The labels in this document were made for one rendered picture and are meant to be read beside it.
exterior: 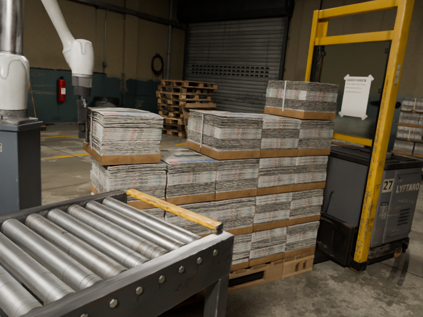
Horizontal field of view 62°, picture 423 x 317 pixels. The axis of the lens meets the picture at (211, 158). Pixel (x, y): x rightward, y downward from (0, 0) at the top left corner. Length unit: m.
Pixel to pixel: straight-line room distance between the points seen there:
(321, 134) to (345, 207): 0.78
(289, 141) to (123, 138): 1.01
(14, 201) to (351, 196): 2.23
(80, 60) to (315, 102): 1.37
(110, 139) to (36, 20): 7.21
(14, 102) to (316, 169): 1.75
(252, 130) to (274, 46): 7.37
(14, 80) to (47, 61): 7.11
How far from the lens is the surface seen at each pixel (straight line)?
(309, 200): 2.41
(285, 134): 2.13
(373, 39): 2.65
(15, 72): 1.66
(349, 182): 2.87
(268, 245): 2.29
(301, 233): 2.47
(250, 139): 1.97
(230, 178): 1.95
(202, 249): 0.94
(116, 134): 1.62
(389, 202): 2.89
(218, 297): 1.09
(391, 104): 2.54
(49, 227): 1.09
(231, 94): 9.84
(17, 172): 1.64
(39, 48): 8.69
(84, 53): 1.71
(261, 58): 9.40
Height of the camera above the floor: 1.22
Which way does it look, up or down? 12 degrees down
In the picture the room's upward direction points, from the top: 5 degrees clockwise
